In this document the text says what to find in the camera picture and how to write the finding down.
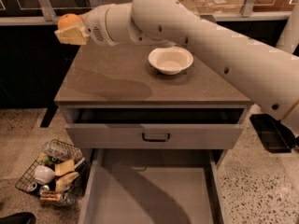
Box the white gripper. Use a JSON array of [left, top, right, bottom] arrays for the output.
[[54, 6, 109, 46]]

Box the orange fruit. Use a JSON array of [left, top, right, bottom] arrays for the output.
[[57, 13, 83, 29]]

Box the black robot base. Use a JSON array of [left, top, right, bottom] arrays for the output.
[[249, 114, 298, 153]]

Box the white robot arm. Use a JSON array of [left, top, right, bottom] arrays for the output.
[[55, 0, 299, 133]]

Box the grey top drawer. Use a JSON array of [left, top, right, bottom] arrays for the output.
[[63, 106, 247, 149]]

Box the grey drawer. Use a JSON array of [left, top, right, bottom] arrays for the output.
[[78, 149, 229, 224], [63, 106, 247, 149]]

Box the grey drawer cabinet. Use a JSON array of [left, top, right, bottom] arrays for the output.
[[53, 14, 255, 224]]

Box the grey middle drawer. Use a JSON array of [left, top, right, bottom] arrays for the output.
[[78, 149, 229, 224]]

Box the white paper bowl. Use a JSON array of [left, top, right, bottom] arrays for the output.
[[148, 47, 193, 76]]

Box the clear plastic bottle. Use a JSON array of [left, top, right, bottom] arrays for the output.
[[42, 141, 70, 161]]

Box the yellow sponge in basket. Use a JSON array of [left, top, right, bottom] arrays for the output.
[[54, 160, 75, 176]]

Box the white bowl in basket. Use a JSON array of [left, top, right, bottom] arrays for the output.
[[34, 165, 55, 185]]

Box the brown can in basket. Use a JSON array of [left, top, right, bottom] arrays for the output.
[[39, 191, 63, 204]]

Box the black object bottom left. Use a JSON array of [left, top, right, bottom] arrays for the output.
[[0, 212, 36, 224]]

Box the black top drawer handle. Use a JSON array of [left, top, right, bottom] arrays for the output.
[[142, 133, 170, 142]]

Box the black wire basket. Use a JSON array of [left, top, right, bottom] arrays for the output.
[[15, 139, 90, 206]]

